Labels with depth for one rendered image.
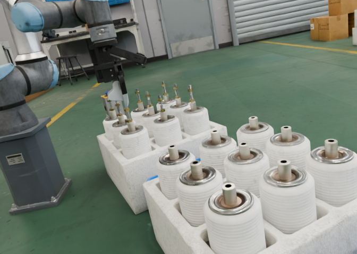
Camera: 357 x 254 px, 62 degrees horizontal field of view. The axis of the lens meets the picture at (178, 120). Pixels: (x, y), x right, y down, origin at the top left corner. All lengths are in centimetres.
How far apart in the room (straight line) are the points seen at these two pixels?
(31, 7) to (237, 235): 74
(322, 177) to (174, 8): 547
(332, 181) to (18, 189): 104
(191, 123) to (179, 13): 498
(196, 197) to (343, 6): 407
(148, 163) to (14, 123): 51
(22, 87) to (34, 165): 28
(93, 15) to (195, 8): 510
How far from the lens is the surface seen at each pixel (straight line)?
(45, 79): 126
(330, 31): 442
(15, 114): 119
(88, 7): 92
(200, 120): 103
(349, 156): 64
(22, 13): 90
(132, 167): 94
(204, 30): 597
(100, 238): 97
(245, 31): 606
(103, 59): 93
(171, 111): 114
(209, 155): 72
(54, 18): 94
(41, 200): 126
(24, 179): 124
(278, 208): 56
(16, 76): 121
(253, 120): 79
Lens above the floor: 54
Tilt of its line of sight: 17 degrees down
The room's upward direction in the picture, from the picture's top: 11 degrees counter-clockwise
